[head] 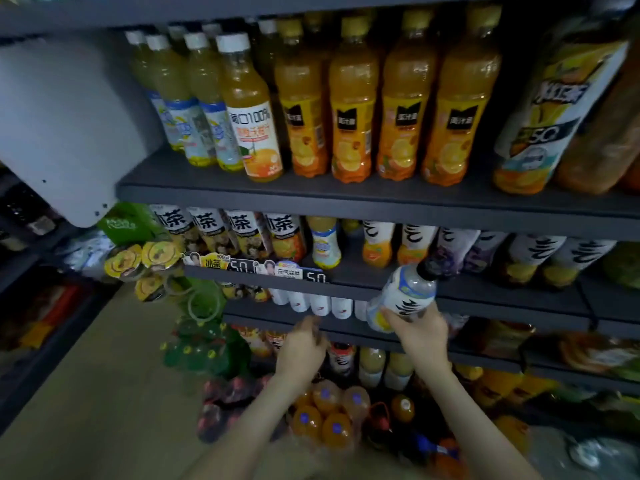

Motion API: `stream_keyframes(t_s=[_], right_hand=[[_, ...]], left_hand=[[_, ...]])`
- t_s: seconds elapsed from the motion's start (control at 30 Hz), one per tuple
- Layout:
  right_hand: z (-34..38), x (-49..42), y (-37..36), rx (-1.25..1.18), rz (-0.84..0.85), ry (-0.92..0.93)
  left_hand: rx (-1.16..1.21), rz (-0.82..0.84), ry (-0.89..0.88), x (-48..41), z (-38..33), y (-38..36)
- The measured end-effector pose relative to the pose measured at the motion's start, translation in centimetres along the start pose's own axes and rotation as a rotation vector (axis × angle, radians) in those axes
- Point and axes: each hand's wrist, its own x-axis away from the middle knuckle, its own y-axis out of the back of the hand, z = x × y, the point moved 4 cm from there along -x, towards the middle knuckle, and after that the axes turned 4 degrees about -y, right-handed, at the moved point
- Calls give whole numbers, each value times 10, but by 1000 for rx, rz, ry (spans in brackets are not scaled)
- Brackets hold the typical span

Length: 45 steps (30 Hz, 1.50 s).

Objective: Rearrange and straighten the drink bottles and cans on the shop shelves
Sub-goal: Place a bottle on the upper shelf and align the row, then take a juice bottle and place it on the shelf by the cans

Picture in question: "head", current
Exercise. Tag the orange juice bottle white cap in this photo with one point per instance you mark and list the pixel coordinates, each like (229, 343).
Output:
(250, 115)

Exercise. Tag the dark grey metal shelf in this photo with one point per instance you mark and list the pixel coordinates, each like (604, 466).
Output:
(350, 200)

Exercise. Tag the white label tea bottle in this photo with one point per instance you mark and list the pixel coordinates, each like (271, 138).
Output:
(287, 235)
(212, 227)
(175, 225)
(248, 233)

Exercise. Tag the person's right hand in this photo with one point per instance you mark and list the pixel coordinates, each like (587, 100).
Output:
(425, 345)

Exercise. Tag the row of small white bottles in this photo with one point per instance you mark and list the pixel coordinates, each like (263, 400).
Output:
(315, 303)

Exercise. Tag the white shelf end panel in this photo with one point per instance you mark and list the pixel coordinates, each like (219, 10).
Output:
(70, 125)

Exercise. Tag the person's right forearm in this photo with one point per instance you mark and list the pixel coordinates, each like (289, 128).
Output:
(475, 430)

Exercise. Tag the yellow lid food tin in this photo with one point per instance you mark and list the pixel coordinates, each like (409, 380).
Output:
(123, 263)
(160, 255)
(150, 287)

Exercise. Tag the amber tea bottle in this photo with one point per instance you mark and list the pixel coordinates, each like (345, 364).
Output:
(610, 140)

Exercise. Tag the brushstroke bottle purple fruit print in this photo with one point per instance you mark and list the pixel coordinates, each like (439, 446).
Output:
(452, 250)
(487, 250)

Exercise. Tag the black condiment rack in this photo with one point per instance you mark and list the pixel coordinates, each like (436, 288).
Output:
(40, 325)

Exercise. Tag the person's left hand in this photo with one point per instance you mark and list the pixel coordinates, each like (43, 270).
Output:
(303, 353)

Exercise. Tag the row of shelf price tags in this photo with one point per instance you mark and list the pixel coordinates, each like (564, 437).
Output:
(255, 267)

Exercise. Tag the person's left forearm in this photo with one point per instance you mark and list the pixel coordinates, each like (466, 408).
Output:
(250, 435)

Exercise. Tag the yellow juice bottle blue label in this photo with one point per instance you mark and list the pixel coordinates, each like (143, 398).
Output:
(175, 110)
(210, 115)
(140, 80)

